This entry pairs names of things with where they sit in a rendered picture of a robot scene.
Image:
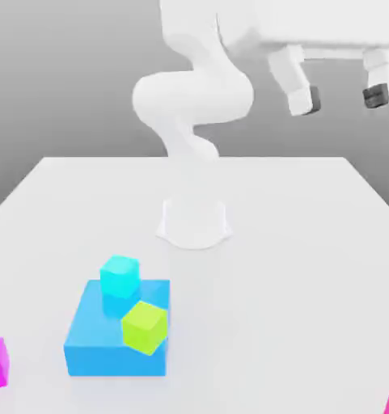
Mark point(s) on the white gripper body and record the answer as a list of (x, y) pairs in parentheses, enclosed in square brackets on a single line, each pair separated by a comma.
[(310, 22)]

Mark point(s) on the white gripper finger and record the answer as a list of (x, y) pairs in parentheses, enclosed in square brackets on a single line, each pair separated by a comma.
[(379, 77), (292, 81)]

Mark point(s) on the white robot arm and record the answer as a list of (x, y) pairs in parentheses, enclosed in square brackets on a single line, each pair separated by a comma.
[(194, 97)]

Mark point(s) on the small cyan cube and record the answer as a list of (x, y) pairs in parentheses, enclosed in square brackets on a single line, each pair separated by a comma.
[(119, 276)]

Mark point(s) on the small lime green cube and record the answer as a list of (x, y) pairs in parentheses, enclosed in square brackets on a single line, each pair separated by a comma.
[(144, 328)]

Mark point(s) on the large blue box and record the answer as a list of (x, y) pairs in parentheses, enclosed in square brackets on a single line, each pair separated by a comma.
[(93, 339)]

